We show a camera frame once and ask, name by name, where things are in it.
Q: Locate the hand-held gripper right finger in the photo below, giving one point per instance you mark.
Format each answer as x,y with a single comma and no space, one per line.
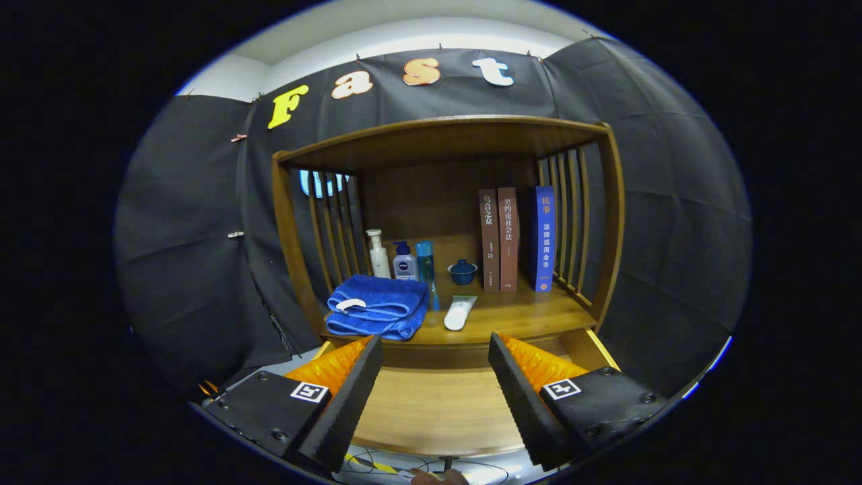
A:
518,397

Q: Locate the white bottle with blue cap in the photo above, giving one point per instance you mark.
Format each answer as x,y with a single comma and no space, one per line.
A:
405,266

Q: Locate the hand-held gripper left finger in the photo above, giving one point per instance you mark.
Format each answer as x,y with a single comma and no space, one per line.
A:
350,404

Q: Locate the dark brown book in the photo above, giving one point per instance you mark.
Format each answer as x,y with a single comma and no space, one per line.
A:
489,242

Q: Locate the white pump bottle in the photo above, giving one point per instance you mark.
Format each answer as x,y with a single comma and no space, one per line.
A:
379,259

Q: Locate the black backdrop cloth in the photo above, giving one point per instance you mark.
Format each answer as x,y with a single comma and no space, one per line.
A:
673,202

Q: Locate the wooden countertop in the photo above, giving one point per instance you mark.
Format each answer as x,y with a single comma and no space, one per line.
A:
512,313

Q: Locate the wooden cabinet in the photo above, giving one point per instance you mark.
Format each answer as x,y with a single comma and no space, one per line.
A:
431,195

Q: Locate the teal cylindrical bottle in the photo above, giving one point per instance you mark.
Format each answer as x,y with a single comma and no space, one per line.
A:
425,266

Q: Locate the white squeeze tube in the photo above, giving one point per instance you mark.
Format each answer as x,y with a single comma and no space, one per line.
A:
458,315

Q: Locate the reddish brown book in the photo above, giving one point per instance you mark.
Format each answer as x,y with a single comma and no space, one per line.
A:
508,242

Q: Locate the blue lidded teacup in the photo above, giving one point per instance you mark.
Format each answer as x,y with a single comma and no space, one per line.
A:
462,273

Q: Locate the blue book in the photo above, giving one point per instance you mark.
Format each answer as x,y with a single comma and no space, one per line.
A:
545,242

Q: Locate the blue folded towel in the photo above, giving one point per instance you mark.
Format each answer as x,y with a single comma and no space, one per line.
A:
377,296

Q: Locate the wooden drawer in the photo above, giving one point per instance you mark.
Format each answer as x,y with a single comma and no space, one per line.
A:
438,411

